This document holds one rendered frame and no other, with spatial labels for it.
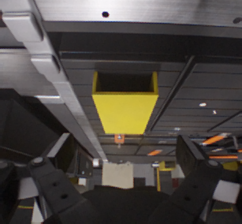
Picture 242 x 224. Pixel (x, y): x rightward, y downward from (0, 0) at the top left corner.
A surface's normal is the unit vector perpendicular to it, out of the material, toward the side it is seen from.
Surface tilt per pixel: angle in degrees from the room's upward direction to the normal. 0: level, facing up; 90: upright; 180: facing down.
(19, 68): 90
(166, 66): 0
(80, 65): 0
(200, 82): 0
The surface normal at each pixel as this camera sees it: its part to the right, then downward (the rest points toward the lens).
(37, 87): 0.02, -0.41
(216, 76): -0.02, 0.91
